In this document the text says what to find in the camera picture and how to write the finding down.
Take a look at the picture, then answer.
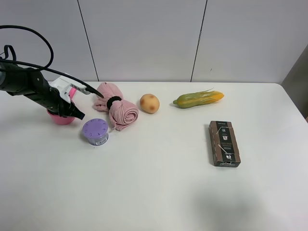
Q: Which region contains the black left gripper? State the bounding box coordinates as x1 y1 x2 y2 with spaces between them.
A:
24 86 104 120

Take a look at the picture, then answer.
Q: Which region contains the pink toy saucepan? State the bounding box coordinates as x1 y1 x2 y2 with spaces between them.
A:
47 88 77 125

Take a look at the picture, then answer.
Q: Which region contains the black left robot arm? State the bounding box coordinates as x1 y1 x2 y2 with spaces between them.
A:
0 60 104 120

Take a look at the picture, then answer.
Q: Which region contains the purple lidded air freshener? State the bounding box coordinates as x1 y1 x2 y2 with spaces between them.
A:
82 118 109 146

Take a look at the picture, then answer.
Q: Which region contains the pink rolled towel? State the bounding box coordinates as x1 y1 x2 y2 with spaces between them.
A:
93 82 139 131

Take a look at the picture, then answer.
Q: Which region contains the toy potato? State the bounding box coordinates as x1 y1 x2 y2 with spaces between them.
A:
140 94 160 114

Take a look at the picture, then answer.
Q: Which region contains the toy corn cob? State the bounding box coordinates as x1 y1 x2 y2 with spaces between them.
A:
173 89 224 109

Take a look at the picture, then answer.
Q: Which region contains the brown coffee capsule box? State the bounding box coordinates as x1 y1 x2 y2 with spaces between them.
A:
209 121 241 168

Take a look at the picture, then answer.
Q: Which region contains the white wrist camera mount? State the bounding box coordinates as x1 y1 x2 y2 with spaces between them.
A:
50 76 90 103

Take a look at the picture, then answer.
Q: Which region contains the black hair tie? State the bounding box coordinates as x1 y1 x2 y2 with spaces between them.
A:
106 96 124 110

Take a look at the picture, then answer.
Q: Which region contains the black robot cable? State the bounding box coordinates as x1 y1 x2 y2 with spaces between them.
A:
0 25 92 90

